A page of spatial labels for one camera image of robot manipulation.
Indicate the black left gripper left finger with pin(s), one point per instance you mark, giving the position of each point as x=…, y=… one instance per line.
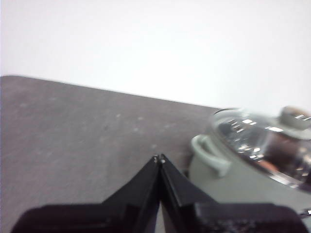
x=97, y=218

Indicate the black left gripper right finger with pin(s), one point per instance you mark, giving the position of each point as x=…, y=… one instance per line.
x=218, y=218

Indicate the glass lid with green knob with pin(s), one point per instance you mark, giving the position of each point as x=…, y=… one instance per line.
x=257, y=136

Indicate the pale green electric steamer pot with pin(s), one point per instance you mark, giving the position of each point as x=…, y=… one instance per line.
x=243, y=191

